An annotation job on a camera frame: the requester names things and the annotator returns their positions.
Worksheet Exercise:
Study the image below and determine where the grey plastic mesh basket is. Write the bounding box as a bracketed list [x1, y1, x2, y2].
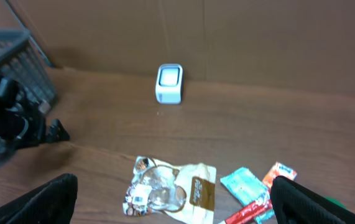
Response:
[0, 29, 57, 165]

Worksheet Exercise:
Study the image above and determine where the teal wipes packet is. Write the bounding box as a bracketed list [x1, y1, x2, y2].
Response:
[220, 167, 276, 207]

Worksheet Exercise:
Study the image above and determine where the green lid jar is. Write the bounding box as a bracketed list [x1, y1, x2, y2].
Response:
[325, 197, 346, 209]

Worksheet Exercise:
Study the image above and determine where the red stick sachet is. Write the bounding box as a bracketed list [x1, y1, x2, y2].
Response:
[219, 200, 272, 224]

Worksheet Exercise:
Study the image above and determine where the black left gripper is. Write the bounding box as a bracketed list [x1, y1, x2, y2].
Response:
[0, 75, 70, 149]

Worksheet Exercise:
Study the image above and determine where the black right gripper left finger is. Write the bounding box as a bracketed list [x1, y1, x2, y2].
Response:
[0, 174, 78, 224]

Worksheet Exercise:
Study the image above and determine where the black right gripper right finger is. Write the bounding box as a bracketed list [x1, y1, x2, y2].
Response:
[270, 175, 355, 224]

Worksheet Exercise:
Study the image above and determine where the white barcode scanner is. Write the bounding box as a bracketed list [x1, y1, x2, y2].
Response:
[155, 63, 183, 105]

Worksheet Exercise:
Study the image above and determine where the orange small box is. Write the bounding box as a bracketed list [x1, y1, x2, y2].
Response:
[262, 162, 297, 189]

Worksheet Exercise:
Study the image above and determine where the brown snack pouch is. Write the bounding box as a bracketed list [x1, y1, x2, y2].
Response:
[122, 156, 216, 224]

